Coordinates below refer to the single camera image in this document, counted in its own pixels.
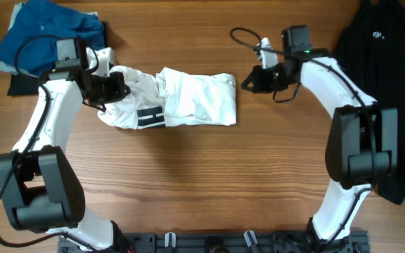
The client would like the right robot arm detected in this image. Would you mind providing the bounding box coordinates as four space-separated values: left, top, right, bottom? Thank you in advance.
240 56 398 248

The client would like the black folded garment left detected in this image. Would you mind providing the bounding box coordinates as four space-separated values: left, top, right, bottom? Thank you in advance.
0 21 107 96

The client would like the left grey rail clip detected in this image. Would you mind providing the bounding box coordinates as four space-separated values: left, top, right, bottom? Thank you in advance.
165 232 176 248

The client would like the black t-shirt with logo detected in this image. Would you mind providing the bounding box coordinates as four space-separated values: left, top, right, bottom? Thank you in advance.
333 0 405 205

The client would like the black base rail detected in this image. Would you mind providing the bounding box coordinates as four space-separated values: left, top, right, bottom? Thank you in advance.
57 231 371 253

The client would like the grey rail clip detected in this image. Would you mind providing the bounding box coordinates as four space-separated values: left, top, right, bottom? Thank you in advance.
243 230 257 247
165 232 176 248

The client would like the white t-shirt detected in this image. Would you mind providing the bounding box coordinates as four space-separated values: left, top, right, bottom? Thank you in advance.
98 66 236 129

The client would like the blue polo shirt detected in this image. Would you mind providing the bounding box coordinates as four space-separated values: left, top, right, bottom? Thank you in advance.
0 0 105 78

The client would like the light grey folded garment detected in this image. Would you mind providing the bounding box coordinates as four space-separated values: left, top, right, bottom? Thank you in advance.
0 2 98 82

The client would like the right grey rail clip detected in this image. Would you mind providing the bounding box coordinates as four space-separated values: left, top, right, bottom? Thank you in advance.
243 230 257 247

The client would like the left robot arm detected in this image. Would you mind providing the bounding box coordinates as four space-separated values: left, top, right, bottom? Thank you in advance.
0 68 134 252

